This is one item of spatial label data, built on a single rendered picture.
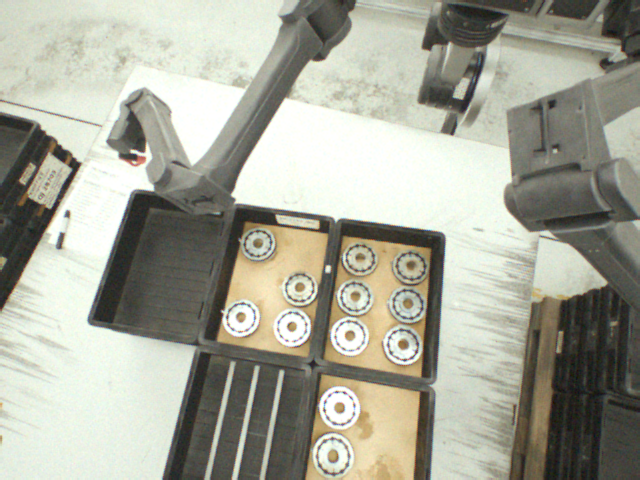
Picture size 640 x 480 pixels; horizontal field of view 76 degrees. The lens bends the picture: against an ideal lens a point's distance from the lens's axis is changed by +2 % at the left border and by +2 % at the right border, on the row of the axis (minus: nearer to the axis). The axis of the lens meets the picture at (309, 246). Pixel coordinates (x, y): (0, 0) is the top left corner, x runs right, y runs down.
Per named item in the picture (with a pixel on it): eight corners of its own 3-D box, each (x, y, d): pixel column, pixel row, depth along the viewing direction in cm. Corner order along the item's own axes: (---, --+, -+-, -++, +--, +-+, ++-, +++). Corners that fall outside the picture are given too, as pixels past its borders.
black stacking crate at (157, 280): (149, 205, 129) (133, 189, 118) (240, 218, 126) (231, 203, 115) (109, 330, 116) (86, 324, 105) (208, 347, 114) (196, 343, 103)
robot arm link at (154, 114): (219, 200, 72) (170, 166, 64) (197, 221, 73) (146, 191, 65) (174, 107, 101) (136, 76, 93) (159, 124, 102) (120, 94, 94)
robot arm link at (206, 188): (227, 234, 66) (178, 204, 59) (189, 214, 75) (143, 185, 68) (360, 14, 70) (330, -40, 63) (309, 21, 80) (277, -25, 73)
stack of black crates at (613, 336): (558, 298, 180) (631, 272, 137) (631, 318, 176) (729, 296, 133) (548, 390, 168) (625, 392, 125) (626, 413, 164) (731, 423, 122)
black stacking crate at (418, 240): (336, 232, 123) (337, 218, 112) (434, 246, 120) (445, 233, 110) (315, 365, 111) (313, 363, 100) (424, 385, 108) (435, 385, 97)
